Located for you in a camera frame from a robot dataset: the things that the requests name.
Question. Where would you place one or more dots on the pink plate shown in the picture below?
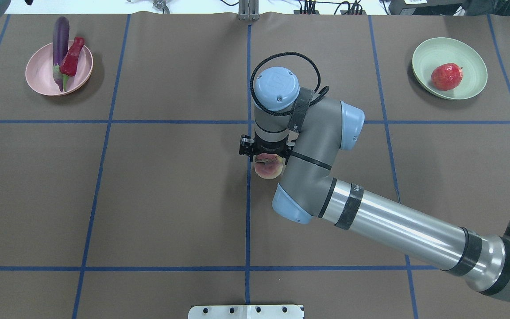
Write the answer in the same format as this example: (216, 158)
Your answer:
(40, 78)

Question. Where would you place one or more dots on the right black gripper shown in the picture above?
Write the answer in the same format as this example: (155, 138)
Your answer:
(269, 145)

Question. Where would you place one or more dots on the yellow-pink peach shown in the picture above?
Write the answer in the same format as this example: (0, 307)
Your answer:
(269, 166)

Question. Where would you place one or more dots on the green plate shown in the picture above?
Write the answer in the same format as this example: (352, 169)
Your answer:
(436, 52)

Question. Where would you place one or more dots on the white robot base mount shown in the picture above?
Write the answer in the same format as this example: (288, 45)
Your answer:
(262, 311)

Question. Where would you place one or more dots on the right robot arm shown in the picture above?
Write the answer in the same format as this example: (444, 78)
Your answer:
(308, 129)

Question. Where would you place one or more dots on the red-orange pomegranate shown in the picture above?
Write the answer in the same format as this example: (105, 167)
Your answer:
(447, 76)

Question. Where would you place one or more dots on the purple eggplant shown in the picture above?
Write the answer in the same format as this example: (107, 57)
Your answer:
(60, 47)

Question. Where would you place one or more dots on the red chili pepper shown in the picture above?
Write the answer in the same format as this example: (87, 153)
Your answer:
(69, 65)

